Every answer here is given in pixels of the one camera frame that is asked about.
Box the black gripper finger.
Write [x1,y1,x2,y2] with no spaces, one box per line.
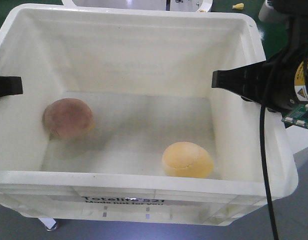
[211,61,264,97]
[0,75,22,98]

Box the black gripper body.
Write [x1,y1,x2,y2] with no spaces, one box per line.
[240,46,308,113]

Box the pink-brown bread bun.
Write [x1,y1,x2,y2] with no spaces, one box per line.
[42,98,94,139]

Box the yellow bread bun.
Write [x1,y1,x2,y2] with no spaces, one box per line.
[161,141,214,178]

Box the white plastic tote box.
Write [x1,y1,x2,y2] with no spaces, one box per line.
[0,2,300,227]

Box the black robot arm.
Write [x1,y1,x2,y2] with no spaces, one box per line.
[212,0,308,113]

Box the green circuit board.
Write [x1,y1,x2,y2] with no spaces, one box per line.
[282,104,308,129]

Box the small yellow object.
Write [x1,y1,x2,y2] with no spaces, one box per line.
[232,2,245,10]

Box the white conveyor support leg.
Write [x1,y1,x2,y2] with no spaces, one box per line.
[38,218,59,232]

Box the black cable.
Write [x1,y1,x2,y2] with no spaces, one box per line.
[259,67,280,240]

